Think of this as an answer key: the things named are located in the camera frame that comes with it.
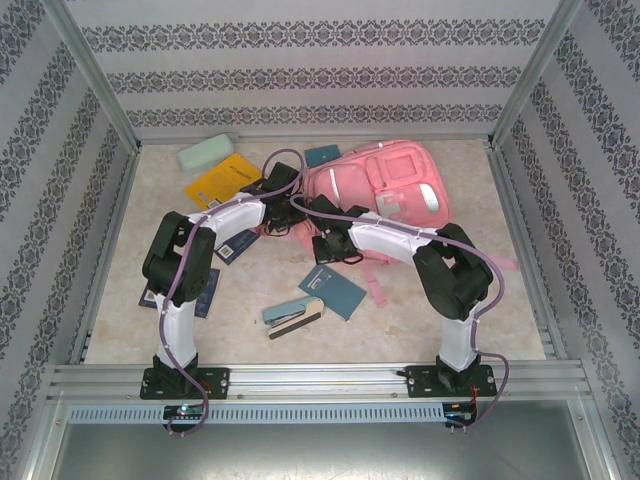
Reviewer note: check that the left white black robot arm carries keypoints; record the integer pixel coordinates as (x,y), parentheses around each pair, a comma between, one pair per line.
(235,220)

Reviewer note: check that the aluminium frame back rail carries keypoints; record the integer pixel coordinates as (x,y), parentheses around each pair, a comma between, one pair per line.
(280,137)

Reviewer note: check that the pink backpack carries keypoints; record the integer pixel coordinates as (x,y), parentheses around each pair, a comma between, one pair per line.
(400,165)

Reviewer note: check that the teal notebook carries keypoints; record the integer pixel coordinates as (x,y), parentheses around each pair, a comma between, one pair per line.
(335,295)

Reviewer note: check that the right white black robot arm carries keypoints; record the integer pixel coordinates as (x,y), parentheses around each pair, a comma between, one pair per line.
(390,242)

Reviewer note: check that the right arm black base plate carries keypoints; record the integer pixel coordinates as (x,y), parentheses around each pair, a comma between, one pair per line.
(420,382)

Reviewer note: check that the light blue stapler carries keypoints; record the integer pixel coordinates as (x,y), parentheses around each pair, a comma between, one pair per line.
(290,315)

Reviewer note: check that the yellow book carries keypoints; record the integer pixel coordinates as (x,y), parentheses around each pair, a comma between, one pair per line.
(225,180)

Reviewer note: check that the small teal wallet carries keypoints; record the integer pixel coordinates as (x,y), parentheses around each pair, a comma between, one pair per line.
(322,156)

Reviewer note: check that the dark blue book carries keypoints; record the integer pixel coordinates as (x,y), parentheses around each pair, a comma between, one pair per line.
(235,248)
(210,295)

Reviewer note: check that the aluminium mounting rail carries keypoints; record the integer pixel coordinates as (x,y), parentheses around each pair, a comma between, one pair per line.
(320,382)

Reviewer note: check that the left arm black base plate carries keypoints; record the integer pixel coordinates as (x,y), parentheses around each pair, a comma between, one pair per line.
(215,382)

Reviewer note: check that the aluminium frame post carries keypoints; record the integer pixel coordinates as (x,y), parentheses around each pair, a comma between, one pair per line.
(96,75)
(530,75)

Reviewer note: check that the mint green pencil case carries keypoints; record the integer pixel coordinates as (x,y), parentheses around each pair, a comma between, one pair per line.
(205,152)

